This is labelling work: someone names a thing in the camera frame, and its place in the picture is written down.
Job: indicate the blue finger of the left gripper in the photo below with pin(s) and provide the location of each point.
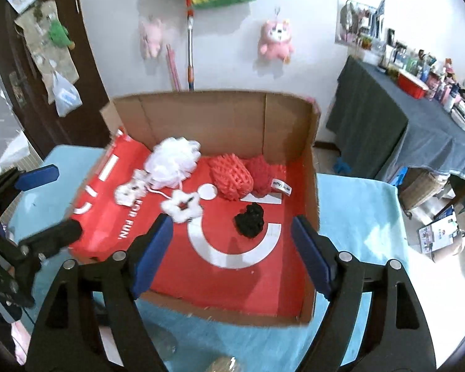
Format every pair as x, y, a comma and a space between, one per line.
49, 242
14, 181

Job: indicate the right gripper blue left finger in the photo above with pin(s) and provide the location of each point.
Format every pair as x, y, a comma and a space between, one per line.
66, 335

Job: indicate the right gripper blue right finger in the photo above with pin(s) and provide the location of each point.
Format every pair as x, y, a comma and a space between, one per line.
396, 336

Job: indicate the white fluffy star scrunchie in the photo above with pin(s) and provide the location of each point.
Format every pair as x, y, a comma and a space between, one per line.
182, 207

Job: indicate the black fluffy scrunchie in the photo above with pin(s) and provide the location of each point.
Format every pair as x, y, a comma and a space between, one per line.
250, 222

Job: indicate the brown wooden door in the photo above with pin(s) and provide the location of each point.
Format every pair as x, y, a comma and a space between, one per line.
23, 83

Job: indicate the large jar of tea leaves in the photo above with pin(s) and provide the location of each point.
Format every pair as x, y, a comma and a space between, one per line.
165, 342

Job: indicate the white plastic bag on door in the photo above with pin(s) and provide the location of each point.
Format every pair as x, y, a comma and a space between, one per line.
66, 96

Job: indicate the beige hanging door organizer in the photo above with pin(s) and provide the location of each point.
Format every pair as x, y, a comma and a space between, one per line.
48, 58

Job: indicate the woven basket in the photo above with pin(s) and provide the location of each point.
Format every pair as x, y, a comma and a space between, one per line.
418, 186

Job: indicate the small jar of gold beads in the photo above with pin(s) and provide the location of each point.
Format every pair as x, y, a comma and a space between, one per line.
225, 364

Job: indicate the white mesh bath pouf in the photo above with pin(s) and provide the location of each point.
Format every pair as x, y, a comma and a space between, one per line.
171, 162

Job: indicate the green plush dinosaur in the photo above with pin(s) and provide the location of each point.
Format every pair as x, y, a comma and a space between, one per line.
59, 35

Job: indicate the red knitted item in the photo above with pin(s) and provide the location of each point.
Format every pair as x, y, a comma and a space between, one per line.
263, 174

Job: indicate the grey tablecloth side table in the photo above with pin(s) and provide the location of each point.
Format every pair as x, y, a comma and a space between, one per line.
380, 129

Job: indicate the red cardboard box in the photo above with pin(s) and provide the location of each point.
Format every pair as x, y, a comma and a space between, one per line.
210, 269

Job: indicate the red bowl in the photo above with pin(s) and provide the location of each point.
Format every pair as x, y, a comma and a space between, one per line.
411, 85

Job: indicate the pink plush rabbit on wall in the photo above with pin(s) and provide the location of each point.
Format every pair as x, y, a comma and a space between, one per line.
151, 33

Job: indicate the mop handle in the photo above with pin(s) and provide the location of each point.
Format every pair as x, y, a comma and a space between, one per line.
190, 56

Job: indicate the wall mirror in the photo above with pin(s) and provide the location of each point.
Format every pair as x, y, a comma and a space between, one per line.
360, 24

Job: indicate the pink plush fox on wall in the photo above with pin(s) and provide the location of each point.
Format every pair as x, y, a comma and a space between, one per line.
275, 41

